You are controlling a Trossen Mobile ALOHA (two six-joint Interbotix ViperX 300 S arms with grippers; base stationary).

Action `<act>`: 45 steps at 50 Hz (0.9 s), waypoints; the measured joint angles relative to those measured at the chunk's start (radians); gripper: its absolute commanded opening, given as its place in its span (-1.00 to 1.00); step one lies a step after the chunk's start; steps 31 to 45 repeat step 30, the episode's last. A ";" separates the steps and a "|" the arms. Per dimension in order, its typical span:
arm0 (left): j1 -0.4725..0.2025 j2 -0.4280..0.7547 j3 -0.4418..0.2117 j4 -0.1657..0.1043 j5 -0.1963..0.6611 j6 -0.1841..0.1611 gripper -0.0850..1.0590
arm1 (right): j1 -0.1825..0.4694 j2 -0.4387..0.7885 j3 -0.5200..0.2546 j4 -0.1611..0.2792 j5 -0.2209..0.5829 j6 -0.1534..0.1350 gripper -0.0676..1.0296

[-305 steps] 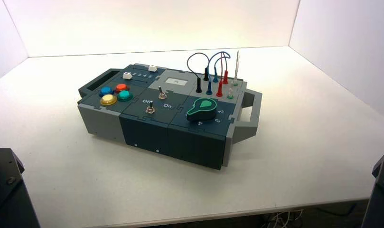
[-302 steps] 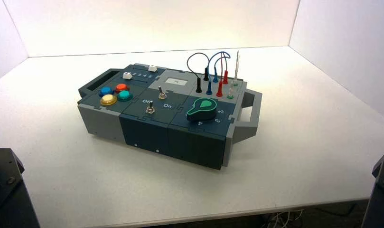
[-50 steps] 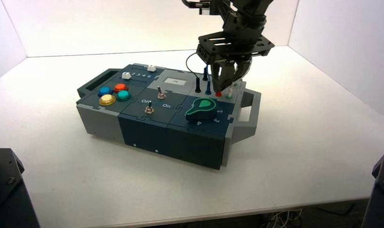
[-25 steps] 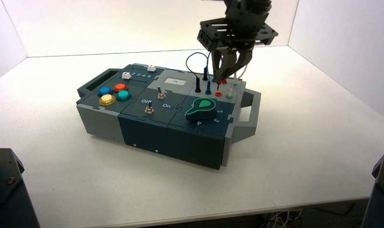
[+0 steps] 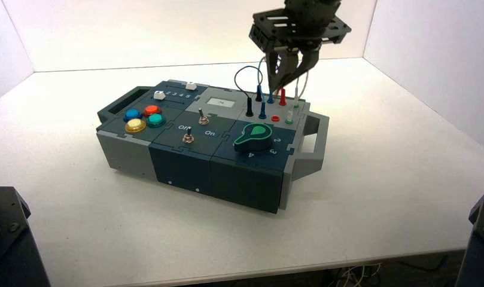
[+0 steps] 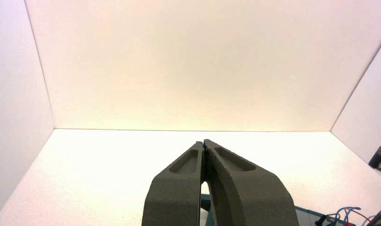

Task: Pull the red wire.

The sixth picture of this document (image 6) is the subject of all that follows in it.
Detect red jumper wire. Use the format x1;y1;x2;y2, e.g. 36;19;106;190
349;209;373;224

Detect dark teal grey control box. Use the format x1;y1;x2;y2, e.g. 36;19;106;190
200;193;357;226

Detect black jumper wire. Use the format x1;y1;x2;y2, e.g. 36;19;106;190
314;214;330;226

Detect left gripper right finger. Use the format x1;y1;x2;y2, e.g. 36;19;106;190
204;139;300;226

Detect blue jumper wire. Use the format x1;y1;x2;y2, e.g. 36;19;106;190
326;206;363;226

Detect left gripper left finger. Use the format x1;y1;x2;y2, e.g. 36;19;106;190
141;141;207;226

